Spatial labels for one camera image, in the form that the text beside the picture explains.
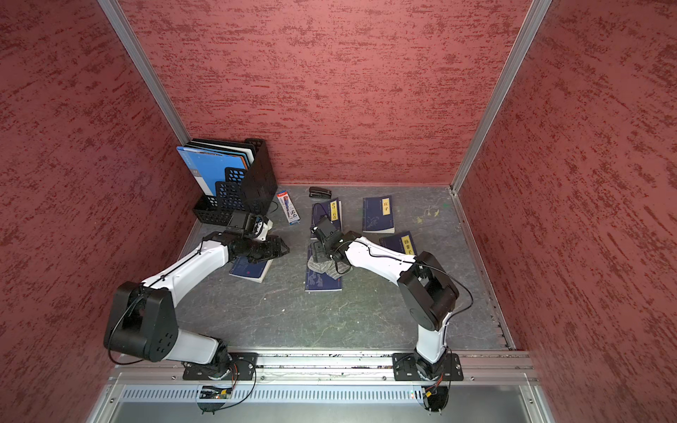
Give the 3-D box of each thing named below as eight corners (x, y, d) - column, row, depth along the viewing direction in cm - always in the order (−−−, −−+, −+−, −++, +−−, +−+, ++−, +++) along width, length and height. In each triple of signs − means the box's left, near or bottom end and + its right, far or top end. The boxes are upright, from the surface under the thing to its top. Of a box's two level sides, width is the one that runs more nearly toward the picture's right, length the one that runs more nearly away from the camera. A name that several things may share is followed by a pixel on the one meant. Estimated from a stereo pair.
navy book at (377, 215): (362, 234, 107) (363, 229, 104) (361, 201, 118) (361, 195, 116) (394, 234, 107) (395, 229, 104) (389, 201, 119) (391, 196, 116)
